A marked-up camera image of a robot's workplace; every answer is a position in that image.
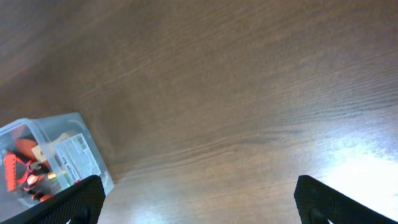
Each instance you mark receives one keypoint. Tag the orange screwdriver bit holder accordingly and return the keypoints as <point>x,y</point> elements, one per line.
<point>10,170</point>

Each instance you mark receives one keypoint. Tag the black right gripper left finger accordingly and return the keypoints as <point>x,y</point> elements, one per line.
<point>80,203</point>

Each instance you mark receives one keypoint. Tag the orange-black long-nose pliers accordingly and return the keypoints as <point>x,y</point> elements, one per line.
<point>37,187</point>

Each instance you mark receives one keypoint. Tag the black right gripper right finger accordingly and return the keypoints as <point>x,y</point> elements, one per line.
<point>318,203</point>

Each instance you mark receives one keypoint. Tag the clear plastic container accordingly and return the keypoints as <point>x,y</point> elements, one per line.
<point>78,155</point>

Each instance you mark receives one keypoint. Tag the clear case of screwdrivers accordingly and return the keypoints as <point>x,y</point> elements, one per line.
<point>56,183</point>

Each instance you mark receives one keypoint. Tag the small red-handled cutting pliers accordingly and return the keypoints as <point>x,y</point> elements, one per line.
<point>32,171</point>

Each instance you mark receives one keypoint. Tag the orange scraper with wooden handle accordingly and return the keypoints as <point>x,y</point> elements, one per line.
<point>33,150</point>

